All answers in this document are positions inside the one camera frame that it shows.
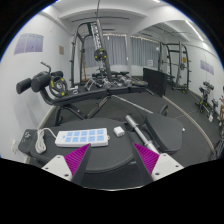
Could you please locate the black exercise machine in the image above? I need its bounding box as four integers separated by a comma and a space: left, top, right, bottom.
196, 81, 219, 123

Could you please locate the black box panel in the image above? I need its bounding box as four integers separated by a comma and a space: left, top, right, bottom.
142, 67, 168, 98

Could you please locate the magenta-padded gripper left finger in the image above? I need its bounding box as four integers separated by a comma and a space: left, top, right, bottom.
41, 143, 92, 186

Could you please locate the hanging black yellow weight plate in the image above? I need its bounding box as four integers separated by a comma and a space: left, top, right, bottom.
93, 48, 108, 63

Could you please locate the silver dumbbell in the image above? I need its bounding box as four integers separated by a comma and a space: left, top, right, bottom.
119, 75, 133, 87
101, 78, 113, 89

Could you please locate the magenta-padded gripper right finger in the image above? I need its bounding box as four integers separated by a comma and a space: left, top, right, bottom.
131, 142, 185, 184

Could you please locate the white charger block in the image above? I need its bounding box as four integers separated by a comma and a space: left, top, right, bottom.
112, 125, 126, 138

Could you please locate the white coiled power cable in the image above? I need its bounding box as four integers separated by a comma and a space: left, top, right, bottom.
34, 127, 58, 155

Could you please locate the white power strip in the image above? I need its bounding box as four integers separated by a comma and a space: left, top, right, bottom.
54, 127, 111, 148

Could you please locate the large purple wall poster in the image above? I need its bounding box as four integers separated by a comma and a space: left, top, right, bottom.
13, 32, 44, 56

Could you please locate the black cable machine frame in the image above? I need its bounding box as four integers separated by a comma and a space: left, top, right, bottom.
68, 19, 114, 84

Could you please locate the long ceiling light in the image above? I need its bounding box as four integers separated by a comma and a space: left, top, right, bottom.
184, 19, 204, 43

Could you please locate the grey window curtain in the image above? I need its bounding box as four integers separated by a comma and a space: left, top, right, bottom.
130, 36, 160, 69
82, 34, 128, 68

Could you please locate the black weight bench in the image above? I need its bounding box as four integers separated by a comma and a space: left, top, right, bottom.
15, 69, 149, 126

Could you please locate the small purple wall poster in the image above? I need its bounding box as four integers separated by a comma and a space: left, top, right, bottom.
199, 59, 215, 76

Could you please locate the long thin silver bar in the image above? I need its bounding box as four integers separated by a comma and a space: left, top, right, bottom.
111, 94, 154, 115

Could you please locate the black power rack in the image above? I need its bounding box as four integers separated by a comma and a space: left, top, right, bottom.
157, 41, 192, 95

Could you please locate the black padded seat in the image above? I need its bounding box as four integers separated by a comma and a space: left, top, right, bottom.
143, 113, 185, 155

